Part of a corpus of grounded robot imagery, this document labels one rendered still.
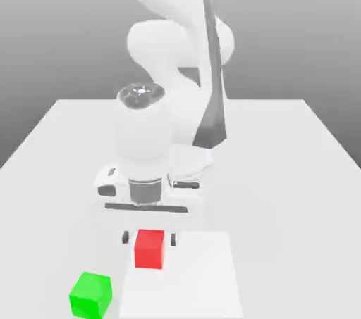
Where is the small red cube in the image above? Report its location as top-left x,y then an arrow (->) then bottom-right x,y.
134,228 -> 166,270

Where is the small green cube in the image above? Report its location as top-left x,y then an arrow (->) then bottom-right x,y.
68,271 -> 114,319

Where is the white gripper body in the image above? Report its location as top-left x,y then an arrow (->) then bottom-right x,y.
94,196 -> 203,229

